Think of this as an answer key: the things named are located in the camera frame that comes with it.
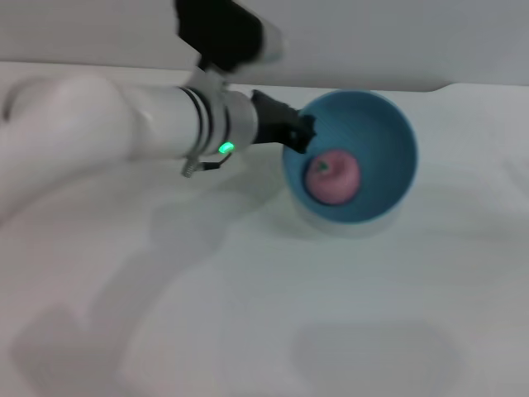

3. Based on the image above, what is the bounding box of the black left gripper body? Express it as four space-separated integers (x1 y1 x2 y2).
250 89 303 145

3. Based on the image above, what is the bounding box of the blue plastic bowl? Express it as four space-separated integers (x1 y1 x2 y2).
282 89 419 240

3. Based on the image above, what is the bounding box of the thin black left wrist cable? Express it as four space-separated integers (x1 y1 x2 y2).
180 151 237 179

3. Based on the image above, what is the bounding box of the pink toy peach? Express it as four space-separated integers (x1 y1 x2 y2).
304 148 361 206

